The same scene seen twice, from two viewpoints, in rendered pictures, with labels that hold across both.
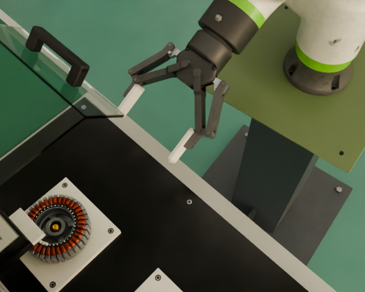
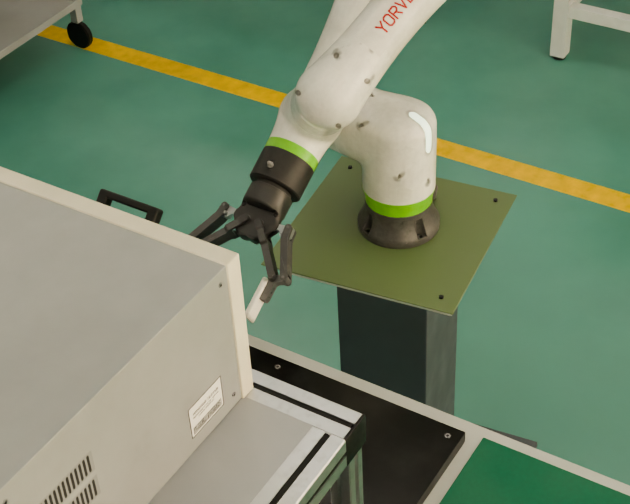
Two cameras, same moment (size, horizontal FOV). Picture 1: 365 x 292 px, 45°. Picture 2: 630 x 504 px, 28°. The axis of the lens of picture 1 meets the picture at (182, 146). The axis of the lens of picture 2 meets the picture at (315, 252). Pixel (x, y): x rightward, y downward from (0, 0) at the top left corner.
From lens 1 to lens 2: 128 cm
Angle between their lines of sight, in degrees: 21
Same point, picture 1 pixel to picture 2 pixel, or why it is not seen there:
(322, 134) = (417, 283)
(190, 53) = (248, 207)
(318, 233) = not seen: outside the picture
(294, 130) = (384, 286)
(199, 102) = (267, 251)
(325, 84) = (409, 232)
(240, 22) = (292, 164)
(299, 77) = (378, 231)
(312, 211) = not seen: hidden behind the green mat
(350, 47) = (419, 181)
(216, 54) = (275, 200)
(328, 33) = (389, 168)
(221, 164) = not seen: hidden behind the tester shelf
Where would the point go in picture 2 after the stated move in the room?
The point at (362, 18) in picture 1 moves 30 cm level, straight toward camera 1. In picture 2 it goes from (417, 146) to (374, 257)
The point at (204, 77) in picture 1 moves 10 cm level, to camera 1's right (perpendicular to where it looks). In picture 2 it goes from (268, 226) to (328, 216)
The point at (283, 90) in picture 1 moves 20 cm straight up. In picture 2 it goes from (363, 250) to (361, 158)
